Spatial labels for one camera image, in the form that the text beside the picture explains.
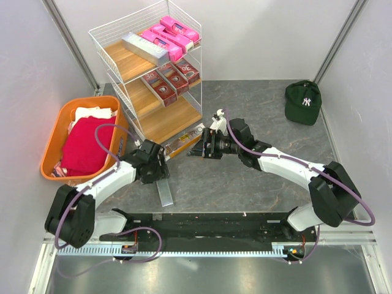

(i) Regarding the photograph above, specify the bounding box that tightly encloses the orange plastic tub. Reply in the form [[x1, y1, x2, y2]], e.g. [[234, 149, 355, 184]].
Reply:
[[40, 96, 129, 186]]

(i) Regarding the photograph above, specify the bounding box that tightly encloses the purple cable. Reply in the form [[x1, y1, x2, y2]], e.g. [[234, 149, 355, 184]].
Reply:
[[54, 124, 141, 249], [224, 107, 376, 227]]

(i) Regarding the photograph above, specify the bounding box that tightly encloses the white folded cloth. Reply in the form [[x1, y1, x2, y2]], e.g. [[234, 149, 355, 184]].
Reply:
[[68, 107, 118, 134]]

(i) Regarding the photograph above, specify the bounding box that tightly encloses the red 3D toothpaste box floor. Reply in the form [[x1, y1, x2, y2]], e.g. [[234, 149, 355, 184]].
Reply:
[[141, 70, 178, 107]]

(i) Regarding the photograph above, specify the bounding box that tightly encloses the silver grey toothpaste box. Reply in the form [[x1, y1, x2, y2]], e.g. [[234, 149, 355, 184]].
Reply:
[[156, 179, 173, 207]]

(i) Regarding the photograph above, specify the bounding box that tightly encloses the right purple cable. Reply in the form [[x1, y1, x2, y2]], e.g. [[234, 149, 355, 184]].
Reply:
[[224, 107, 376, 227]]

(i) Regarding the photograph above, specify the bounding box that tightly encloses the pink toothpaste box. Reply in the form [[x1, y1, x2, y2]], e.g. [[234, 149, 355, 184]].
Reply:
[[160, 15, 201, 43], [150, 24, 194, 54], [140, 30, 183, 62]]

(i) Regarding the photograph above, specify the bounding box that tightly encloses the dark green NY cap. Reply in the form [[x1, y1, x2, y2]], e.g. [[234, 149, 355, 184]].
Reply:
[[285, 80, 322, 126]]

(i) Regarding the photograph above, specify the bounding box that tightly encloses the torn silver R&O toothpaste box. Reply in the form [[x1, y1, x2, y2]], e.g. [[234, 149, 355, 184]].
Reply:
[[165, 123, 205, 160]]

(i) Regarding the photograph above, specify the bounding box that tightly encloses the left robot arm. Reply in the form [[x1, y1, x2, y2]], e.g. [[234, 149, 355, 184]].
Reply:
[[44, 140, 170, 248]]

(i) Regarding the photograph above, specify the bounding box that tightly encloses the red 3D box on shelf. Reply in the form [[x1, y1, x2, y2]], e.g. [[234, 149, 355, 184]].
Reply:
[[175, 58, 200, 84]]

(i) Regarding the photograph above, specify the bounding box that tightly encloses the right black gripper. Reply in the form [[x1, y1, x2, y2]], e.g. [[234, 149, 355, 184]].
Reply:
[[187, 128, 241, 160]]

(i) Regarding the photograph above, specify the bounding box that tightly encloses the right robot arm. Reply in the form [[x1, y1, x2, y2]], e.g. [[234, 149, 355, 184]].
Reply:
[[188, 118, 360, 241]]

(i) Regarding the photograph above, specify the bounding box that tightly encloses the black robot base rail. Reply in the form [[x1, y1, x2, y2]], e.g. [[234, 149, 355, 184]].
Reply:
[[112, 208, 316, 243]]

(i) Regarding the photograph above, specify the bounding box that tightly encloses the white wire wooden shelf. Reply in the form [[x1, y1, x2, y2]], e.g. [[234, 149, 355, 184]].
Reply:
[[89, 1, 203, 143]]

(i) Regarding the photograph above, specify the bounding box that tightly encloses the red 3D toothpaste box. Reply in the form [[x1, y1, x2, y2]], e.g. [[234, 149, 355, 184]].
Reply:
[[157, 62, 189, 96]]

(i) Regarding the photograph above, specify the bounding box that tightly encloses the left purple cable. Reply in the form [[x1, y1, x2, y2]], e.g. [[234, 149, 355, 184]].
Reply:
[[54, 124, 141, 249]]

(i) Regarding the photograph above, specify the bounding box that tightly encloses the red folded cloth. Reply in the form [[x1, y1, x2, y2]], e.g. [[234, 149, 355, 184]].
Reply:
[[60, 116, 116, 176]]

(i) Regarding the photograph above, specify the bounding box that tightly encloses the silver Protefix toothpaste box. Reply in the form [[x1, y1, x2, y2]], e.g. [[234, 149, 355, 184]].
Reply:
[[122, 32, 170, 67]]

